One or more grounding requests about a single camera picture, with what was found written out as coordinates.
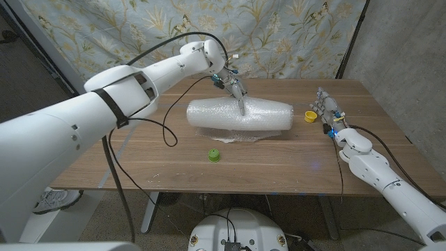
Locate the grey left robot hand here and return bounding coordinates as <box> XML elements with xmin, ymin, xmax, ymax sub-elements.
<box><xmin>217</xmin><ymin>68</ymin><xmax>248</xmax><ymax>116</ymax></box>

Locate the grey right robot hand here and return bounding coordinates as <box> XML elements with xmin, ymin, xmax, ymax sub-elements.
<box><xmin>310</xmin><ymin>87</ymin><xmax>348</xmax><ymax>135</ymax></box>

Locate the clear bubble wrap roll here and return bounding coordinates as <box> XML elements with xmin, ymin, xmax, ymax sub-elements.
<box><xmin>186</xmin><ymin>96</ymin><xmax>295</xmax><ymax>144</ymax></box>

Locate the white domed robot base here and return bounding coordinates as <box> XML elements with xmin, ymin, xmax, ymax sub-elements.
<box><xmin>187</xmin><ymin>208</ymin><xmax>289</xmax><ymax>251</ymax></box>

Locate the black backdrop stand pole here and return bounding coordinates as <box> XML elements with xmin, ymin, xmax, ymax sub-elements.
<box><xmin>334</xmin><ymin>0</ymin><xmax>371</xmax><ymax>80</ymax></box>

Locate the floral printed backdrop cloth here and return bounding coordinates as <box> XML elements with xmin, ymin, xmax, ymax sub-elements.
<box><xmin>19</xmin><ymin>0</ymin><xmax>369</xmax><ymax>104</ymax></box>

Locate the grey table leg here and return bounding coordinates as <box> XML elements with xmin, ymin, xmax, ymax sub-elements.
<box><xmin>317</xmin><ymin>195</ymin><xmax>341</xmax><ymax>241</ymax></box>

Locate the black power brick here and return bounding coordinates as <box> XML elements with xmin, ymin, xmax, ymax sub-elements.
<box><xmin>287</xmin><ymin>234</ymin><xmax>316</xmax><ymax>251</ymax></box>

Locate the white table leg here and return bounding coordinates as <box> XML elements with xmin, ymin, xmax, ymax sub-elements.
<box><xmin>140</xmin><ymin>191</ymin><xmax>161</xmax><ymax>234</ymax></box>

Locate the grey sneaker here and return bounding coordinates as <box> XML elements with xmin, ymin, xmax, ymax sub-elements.
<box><xmin>33</xmin><ymin>188</ymin><xmax>84</xmax><ymax>215</ymax></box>

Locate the white robot torso edge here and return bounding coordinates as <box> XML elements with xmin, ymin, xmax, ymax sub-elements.
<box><xmin>0</xmin><ymin>241</ymin><xmax>142</xmax><ymax>251</ymax></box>

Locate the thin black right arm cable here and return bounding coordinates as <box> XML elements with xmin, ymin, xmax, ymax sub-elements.
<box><xmin>331</xmin><ymin>136</ymin><xmax>344</xmax><ymax>205</ymax></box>

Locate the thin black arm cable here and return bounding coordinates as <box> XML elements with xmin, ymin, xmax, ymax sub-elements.
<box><xmin>331</xmin><ymin>136</ymin><xmax>344</xmax><ymax>205</ymax></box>
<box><xmin>108</xmin><ymin>75</ymin><xmax>215</xmax><ymax>240</ymax></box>

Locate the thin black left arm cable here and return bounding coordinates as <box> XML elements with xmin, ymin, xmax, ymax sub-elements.
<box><xmin>108</xmin><ymin>75</ymin><xmax>215</xmax><ymax>240</ymax></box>

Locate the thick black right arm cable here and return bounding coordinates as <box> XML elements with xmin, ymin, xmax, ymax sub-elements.
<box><xmin>347</xmin><ymin>124</ymin><xmax>446</xmax><ymax>211</ymax></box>

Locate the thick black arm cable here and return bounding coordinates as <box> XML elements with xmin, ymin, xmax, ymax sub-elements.
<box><xmin>347</xmin><ymin>124</ymin><xmax>446</xmax><ymax>211</ymax></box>
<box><xmin>100</xmin><ymin>31</ymin><xmax>231</xmax><ymax>244</ymax></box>

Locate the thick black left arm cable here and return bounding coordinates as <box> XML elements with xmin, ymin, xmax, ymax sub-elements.
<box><xmin>100</xmin><ymin>31</ymin><xmax>231</xmax><ymax>244</ymax></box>

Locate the grey corner post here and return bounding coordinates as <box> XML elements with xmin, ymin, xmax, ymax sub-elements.
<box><xmin>5</xmin><ymin>0</ymin><xmax>88</xmax><ymax>97</ymax></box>

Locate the black wall fixture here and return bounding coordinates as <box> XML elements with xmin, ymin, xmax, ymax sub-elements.
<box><xmin>0</xmin><ymin>30</ymin><xmax>20</xmax><ymax>45</ymax></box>

